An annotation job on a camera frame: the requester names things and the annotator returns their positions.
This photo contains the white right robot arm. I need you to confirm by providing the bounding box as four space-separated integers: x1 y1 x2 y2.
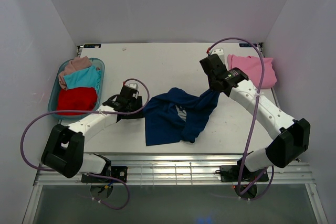
200 54 310 180

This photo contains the aluminium front rail frame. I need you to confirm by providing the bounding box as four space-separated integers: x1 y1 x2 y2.
35 153 316 186

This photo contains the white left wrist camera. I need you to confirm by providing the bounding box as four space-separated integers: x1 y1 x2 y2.
122 83 139 91

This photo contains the beige t shirt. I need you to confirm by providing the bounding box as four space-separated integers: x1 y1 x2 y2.
58 56 92 89

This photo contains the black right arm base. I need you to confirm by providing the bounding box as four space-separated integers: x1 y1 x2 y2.
215 165 269 182

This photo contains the folded pink t shirt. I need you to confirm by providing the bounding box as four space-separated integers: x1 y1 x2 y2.
227 55 277 89

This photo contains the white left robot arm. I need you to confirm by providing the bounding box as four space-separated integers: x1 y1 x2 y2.
41 83 142 182

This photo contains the red t shirt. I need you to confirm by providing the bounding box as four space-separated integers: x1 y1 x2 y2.
56 87 98 111

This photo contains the light blue t shirt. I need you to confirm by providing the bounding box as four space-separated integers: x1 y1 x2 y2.
64 66 101 91

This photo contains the teal plastic tray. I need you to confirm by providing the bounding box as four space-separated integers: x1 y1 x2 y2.
48 58 105 121

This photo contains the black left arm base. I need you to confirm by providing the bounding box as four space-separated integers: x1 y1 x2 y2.
81 166 128 184

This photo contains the dark blue t shirt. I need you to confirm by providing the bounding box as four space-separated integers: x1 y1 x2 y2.
143 88 219 146

